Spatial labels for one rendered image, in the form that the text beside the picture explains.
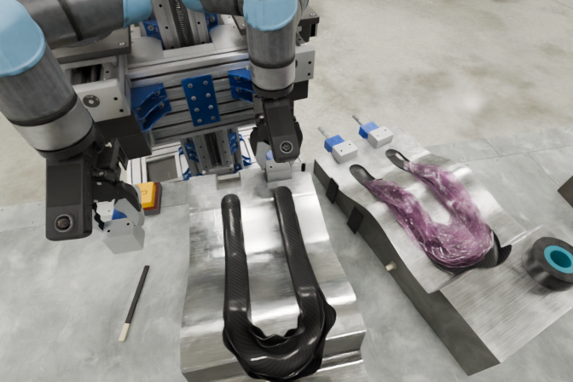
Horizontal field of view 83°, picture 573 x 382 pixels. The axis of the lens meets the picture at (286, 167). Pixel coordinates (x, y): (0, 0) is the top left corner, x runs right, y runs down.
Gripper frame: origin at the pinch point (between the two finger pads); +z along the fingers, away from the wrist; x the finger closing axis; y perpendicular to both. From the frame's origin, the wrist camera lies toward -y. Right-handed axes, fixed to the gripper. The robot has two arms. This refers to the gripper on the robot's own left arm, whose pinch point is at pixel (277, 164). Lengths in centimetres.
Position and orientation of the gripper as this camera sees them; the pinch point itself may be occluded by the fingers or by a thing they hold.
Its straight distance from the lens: 69.5
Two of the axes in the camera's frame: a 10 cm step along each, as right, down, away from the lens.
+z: 0.0, 6.5, 7.6
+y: -1.9, -7.4, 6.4
